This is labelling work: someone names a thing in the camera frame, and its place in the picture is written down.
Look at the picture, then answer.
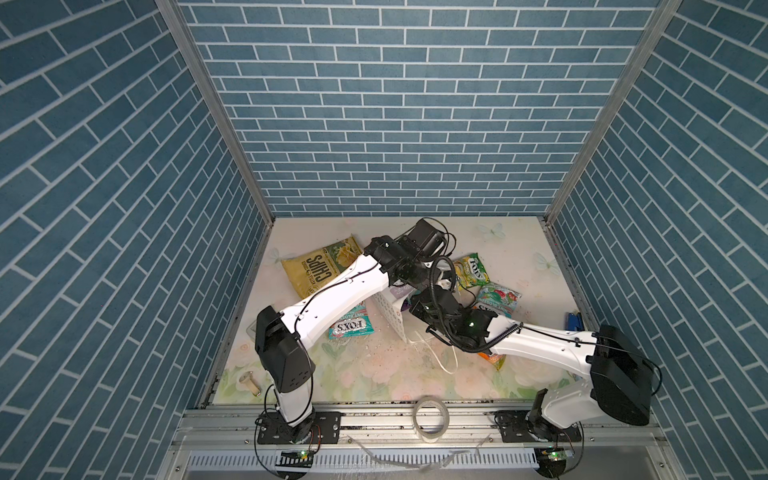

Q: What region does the teal Fox's mint blossom candy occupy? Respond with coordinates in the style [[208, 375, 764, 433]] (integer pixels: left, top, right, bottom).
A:
[[476, 282, 522, 318]]

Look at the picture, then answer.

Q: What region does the small beige spool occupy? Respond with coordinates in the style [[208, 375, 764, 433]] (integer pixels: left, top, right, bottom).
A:
[[237, 370, 261, 397]]

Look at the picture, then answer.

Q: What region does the blue black stapler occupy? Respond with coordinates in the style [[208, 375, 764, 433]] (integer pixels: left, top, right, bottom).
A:
[[565, 312, 585, 331]]

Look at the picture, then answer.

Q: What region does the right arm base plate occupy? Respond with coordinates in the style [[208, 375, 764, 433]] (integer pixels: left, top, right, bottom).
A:
[[492, 409, 583, 443]]

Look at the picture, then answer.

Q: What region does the green Fox's spring tea candy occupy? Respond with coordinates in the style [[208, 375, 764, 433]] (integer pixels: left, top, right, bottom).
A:
[[453, 253, 491, 288]]

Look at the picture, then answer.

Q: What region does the clear tape roll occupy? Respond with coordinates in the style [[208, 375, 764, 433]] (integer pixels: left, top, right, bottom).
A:
[[411, 396, 450, 443]]

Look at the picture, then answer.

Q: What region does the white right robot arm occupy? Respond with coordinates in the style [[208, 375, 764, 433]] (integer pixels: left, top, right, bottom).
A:
[[409, 286, 656, 429]]

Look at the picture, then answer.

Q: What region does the yellow kettle chips bag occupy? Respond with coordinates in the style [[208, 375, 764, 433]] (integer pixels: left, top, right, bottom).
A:
[[281, 236, 362, 299]]

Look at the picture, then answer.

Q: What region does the white patterned paper bag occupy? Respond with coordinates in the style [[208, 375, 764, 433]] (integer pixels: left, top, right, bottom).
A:
[[370, 281, 460, 376]]

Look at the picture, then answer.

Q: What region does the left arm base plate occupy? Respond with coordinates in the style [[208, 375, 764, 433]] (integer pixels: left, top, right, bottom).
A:
[[257, 409, 342, 446]]

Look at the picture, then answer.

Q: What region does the aluminium front rail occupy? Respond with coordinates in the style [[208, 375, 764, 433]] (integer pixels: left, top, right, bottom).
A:
[[171, 401, 668, 451]]

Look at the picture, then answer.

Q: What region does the orange snack packet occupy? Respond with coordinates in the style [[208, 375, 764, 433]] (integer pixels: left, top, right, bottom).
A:
[[479, 353, 506, 371]]

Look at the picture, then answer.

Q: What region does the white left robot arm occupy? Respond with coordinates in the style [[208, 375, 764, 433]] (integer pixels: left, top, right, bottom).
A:
[[255, 218, 450, 428]]

